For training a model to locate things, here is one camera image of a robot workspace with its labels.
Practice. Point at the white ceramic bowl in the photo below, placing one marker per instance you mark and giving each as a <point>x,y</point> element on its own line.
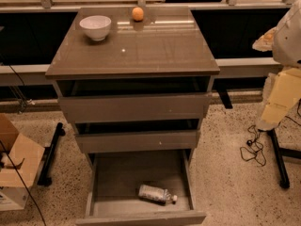
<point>96,27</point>

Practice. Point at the black stand foot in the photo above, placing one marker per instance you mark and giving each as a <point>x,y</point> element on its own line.
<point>45,179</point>
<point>279,154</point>

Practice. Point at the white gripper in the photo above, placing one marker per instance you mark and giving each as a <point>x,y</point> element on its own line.
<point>288,44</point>

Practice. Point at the black left stand foot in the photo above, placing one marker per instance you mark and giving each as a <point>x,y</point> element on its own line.
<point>45,179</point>

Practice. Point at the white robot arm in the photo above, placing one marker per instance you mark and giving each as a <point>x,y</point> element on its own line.
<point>284,40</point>

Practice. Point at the black right stand foot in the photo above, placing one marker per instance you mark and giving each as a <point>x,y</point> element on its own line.
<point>279,154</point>

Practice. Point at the brown cardboard box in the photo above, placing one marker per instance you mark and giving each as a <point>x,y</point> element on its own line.
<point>25,153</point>

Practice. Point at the grey middle drawer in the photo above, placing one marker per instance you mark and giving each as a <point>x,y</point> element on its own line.
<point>133,136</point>

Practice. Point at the orange fruit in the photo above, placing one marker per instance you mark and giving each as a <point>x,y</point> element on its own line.
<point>138,14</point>

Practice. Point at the white box under cardboard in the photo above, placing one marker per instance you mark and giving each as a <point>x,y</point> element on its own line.
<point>13,198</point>

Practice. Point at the grey drawer cabinet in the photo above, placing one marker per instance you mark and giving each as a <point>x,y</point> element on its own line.
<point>167,43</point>

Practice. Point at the grey top drawer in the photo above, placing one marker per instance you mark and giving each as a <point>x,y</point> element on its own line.
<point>133,99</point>

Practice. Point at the grey open bottom drawer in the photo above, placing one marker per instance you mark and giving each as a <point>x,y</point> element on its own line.
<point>116,178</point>

